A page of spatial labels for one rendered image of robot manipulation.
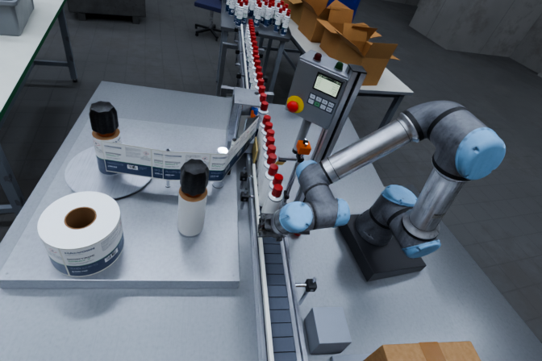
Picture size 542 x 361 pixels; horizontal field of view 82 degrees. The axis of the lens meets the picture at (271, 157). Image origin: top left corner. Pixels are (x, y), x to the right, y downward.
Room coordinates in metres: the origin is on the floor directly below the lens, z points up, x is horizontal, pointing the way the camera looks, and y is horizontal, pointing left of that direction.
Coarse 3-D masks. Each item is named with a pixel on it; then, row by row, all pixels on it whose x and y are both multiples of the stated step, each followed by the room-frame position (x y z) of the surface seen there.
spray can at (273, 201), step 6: (276, 186) 0.76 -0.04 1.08; (270, 192) 0.76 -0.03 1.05; (276, 192) 0.74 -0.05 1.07; (270, 198) 0.74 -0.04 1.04; (276, 198) 0.74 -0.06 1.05; (270, 204) 0.73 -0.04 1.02; (276, 204) 0.73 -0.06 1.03; (264, 210) 0.74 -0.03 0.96; (270, 210) 0.73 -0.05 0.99; (276, 210) 0.74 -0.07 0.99
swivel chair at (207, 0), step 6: (198, 0) 4.57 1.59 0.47; (204, 0) 4.64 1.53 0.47; (210, 0) 4.71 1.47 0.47; (216, 0) 4.80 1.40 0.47; (198, 6) 4.47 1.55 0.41; (204, 6) 4.47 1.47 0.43; (210, 6) 4.48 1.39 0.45; (216, 6) 4.51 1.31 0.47; (210, 18) 4.67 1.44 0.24; (198, 24) 4.73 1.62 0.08; (210, 24) 4.66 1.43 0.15; (204, 30) 4.56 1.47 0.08; (210, 30) 4.65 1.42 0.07; (216, 30) 4.70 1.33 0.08; (216, 36) 4.47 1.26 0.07
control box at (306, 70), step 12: (300, 60) 0.91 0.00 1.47; (312, 60) 0.91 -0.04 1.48; (324, 60) 0.94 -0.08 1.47; (336, 60) 0.96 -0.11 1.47; (300, 72) 0.90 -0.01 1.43; (312, 72) 0.89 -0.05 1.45; (324, 72) 0.88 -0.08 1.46; (336, 72) 0.88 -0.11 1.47; (300, 84) 0.90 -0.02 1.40; (312, 84) 0.89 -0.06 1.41; (288, 96) 0.92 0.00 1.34; (300, 96) 0.90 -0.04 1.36; (324, 96) 0.87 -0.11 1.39; (300, 108) 0.89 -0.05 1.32; (312, 108) 0.88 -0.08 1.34; (312, 120) 0.88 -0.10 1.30; (324, 120) 0.86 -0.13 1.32
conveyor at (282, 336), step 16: (256, 176) 0.99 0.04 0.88; (272, 240) 0.69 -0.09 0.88; (272, 256) 0.62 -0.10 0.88; (272, 272) 0.57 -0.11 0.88; (272, 288) 0.51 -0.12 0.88; (272, 304) 0.46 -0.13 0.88; (288, 304) 0.48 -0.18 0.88; (272, 320) 0.42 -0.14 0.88; (288, 320) 0.43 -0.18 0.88; (272, 336) 0.37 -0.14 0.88; (288, 336) 0.39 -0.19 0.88; (288, 352) 0.34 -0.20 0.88
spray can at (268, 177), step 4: (272, 164) 0.86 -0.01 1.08; (276, 164) 0.86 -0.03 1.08; (272, 168) 0.84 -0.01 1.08; (276, 168) 0.84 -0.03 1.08; (268, 172) 0.84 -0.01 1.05; (272, 172) 0.84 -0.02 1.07; (276, 172) 0.84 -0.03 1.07; (264, 176) 0.85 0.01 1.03; (268, 176) 0.83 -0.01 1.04; (272, 176) 0.84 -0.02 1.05; (264, 180) 0.84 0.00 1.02; (268, 180) 0.83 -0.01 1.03; (264, 184) 0.83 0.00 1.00; (268, 184) 0.83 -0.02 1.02; (264, 188) 0.83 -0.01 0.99; (260, 192) 0.84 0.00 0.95; (264, 192) 0.83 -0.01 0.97; (260, 196) 0.84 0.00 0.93; (264, 196) 0.83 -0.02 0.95; (260, 200) 0.83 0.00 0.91; (264, 200) 0.83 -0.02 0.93; (260, 204) 0.83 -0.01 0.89
